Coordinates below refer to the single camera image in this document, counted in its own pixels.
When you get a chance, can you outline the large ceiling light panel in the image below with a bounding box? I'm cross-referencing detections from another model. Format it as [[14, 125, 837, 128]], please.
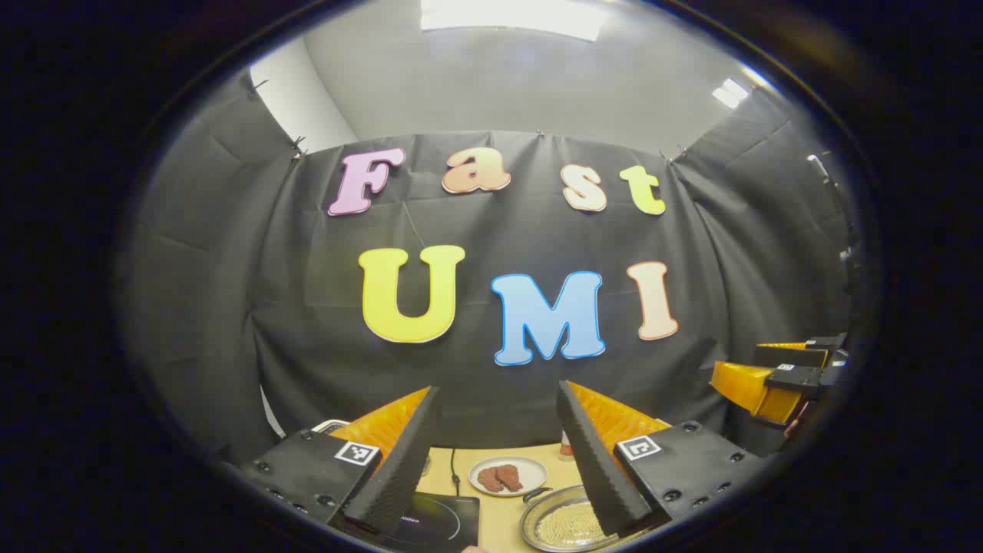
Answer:
[[419, 0, 609, 42]]

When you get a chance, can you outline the small ceiling light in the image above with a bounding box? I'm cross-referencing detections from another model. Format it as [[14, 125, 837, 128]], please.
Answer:
[[711, 78, 750, 109]]

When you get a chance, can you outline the black backdrop cloth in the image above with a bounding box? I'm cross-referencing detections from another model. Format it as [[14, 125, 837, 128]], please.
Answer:
[[127, 73, 853, 465]]

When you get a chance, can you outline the white round plate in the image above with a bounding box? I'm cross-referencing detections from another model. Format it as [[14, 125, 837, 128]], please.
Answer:
[[468, 456, 549, 498]]

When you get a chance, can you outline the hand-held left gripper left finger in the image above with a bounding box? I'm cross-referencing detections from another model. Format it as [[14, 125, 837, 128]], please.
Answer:
[[242, 386, 443, 538]]

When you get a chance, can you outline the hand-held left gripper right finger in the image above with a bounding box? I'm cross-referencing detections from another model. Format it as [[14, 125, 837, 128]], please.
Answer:
[[556, 380, 770, 538]]

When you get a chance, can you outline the black induction cooktop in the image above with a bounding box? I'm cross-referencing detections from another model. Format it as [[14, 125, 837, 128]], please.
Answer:
[[384, 492, 482, 553]]

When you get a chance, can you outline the steel pot with black handles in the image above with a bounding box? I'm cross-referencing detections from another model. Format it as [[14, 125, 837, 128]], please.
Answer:
[[520, 484, 640, 553]]

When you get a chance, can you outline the pile of soybeans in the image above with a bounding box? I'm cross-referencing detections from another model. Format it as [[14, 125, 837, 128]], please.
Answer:
[[535, 501, 609, 548]]

